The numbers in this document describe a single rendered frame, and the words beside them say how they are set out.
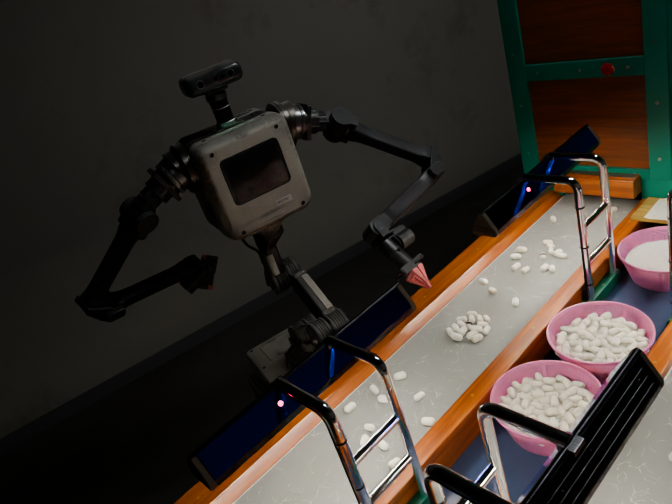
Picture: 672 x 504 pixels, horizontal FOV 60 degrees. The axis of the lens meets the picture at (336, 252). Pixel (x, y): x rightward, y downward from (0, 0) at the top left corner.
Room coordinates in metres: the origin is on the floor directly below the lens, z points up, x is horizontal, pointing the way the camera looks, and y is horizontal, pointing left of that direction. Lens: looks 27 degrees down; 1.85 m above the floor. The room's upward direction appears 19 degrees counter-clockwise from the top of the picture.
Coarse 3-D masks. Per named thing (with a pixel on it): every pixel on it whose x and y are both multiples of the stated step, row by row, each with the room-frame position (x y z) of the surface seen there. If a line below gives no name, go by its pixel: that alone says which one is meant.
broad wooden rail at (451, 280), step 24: (552, 192) 2.04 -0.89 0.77; (528, 216) 1.92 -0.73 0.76; (480, 240) 1.87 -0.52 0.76; (504, 240) 1.82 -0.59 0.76; (456, 264) 1.76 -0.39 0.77; (480, 264) 1.72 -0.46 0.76; (432, 288) 1.66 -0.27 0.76; (456, 288) 1.64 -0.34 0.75; (432, 312) 1.56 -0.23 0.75; (408, 336) 1.48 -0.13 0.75; (360, 360) 1.42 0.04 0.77; (384, 360) 1.41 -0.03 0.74; (336, 384) 1.35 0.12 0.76; (288, 432) 1.22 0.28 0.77; (264, 456) 1.17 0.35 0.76; (240, 480) 1.11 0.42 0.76
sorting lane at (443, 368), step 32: (544, 224) 1.87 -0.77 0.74; (576, 224) 1.80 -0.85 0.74; (576, 256) 1.61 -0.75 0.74; (480, 288) 1.61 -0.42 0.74; (512, 288) 1.55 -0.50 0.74; (544, 288) 1.50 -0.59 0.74; (448, 320) 1.50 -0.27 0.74; (512, 320) 1.40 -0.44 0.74; (416, 352) 1.40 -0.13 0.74; (448, 352) 1.35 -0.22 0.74; (480, 352) 1.31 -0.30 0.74; (416, 384) 1.27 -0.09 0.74; (448, 384) 1.22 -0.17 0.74; (352, 416) 1.23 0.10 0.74; (384, 416) 1.19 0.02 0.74; (416, 416) 1.15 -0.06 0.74; (320, 448) 1.15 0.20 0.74; (352, 448) 1.12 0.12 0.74; (288, 480) 1.08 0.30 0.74; (320, 480) 1.05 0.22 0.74
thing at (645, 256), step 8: (664, 240) 1.55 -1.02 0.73; (640, 248) 1.54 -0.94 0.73; (648, 248) 1.54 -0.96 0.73; (656, 248) 1.52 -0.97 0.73; (664, 248) 1.49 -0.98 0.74; (632, 256) 1.52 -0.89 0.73; (640, 256) 1.50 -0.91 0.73; (648, 256) 1.48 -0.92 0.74; (656, 256) 1.47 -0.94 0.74; (664, 256) 1.46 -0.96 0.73; (632, 264) 1.48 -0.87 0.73; (640, 264) 1.47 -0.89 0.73; (648, 264) 1.46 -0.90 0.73; (656, 264) 1.44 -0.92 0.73; (664, 264) 1.42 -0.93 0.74
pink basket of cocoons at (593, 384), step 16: (512, 368) 1.17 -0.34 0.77; (528, 368) 1.17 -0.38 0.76; (544, 368) 1.15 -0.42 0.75; (560, 368) 1.13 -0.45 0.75; (576, 368) 1.10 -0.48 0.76; (496, 384) 1.14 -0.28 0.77; (592, 384) 1.05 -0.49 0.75; (496, 400) 1.10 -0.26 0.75; (512, 432) 0.98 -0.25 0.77; (528, 448) 0.98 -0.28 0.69; (544, 448) 0.95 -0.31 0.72
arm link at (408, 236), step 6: (378, 222) 1.67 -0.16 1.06; (378, 228) 1.65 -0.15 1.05; (384, 228) 1.66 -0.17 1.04; (396, 228) 1.69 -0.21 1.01; (402, 228) 1.70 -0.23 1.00; (408, 228) 1.70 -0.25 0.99; (384, 234) 1.64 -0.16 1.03; (390, 234) 1.69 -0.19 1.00; (396, 234) 1.67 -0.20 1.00; (402, 234) 1.67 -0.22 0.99; (408, 234) 1.67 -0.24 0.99; (378, 240) 1.65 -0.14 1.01; (402, 240) 1.65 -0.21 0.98; (408, 240) 1.66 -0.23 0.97; (414, 240) 1.68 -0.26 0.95; (372, 246) 1.68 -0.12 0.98; (402, 246) 1.65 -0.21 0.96
